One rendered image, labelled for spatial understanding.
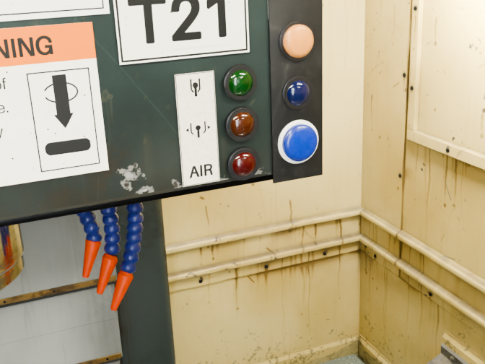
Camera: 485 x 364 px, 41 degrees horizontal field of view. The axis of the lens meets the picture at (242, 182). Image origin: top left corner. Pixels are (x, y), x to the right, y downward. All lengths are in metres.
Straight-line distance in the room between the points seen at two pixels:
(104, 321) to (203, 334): 0.61
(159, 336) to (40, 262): 0.31
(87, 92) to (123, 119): 0.03
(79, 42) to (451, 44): 1.11
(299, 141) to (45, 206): 0.20
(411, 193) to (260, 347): 0.63
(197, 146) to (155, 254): 0.80
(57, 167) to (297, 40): 0.20
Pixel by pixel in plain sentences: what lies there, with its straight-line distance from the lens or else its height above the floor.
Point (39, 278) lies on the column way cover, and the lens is 1.21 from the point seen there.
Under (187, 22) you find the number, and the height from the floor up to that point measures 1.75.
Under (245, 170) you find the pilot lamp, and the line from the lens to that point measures 0.51.
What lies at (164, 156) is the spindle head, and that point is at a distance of 0.49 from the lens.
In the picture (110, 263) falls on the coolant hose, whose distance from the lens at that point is 0.71.
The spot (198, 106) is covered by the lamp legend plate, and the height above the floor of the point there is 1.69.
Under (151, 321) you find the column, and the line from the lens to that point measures 1.34.
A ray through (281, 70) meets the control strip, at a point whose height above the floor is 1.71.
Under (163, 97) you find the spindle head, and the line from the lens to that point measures 0.48.
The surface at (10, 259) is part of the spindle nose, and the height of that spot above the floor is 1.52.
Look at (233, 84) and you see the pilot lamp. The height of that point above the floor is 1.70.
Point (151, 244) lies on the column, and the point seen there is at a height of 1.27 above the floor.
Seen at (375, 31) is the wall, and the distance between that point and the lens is 1.73.
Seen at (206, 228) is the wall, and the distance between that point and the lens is 1.70.
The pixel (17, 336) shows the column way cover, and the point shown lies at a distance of 1.26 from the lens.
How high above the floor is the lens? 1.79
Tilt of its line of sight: 19 degrees down
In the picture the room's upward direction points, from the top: 2 degrees counter-clockwise
